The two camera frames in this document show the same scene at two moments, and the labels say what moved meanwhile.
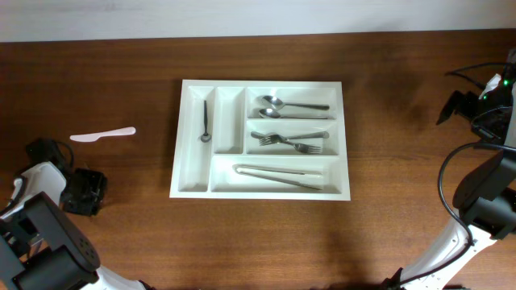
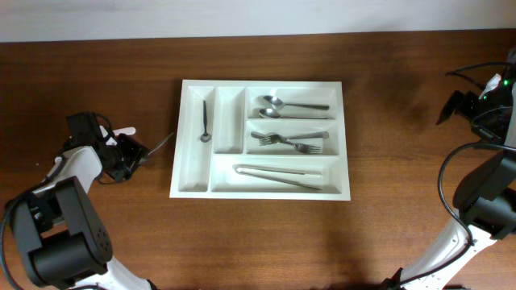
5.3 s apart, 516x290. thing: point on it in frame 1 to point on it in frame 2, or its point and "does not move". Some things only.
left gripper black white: x=86 y=192 to x=131 y=152
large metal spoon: x=276 y=103 does not move
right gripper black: x=462 y=103 does not move
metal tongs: x=236 y=167 does not move
